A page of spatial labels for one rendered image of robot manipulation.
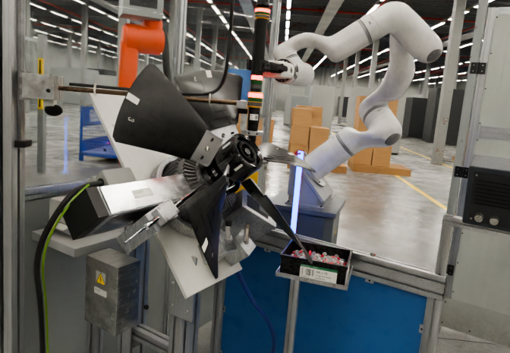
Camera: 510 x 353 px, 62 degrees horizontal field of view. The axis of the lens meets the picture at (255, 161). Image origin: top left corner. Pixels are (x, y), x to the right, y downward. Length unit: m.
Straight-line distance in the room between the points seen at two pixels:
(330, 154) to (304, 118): 6.94
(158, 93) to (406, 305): 1.06
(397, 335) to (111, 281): 0.97
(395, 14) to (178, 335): 1.20
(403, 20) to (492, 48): 1.44
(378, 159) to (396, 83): 7.81
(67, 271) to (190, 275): 0.72
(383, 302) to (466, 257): 1.45
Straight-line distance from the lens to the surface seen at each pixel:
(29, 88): 1.39
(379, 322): 1.66
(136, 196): 1.08
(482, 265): 3.02
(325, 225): 1.83
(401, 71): 1.69
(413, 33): 1.56
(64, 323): 1.93
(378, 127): 1.78
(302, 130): 8.77
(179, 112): 1.13
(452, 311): 3.14
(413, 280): 1.55
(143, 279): 1.56
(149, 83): 1.12
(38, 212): 1.70
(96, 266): 1.45
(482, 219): 1.43
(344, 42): 1.48
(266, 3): 1.31
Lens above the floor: 1.37
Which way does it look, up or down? 9 degrees down
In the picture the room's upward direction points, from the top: 5 degrees clockwise
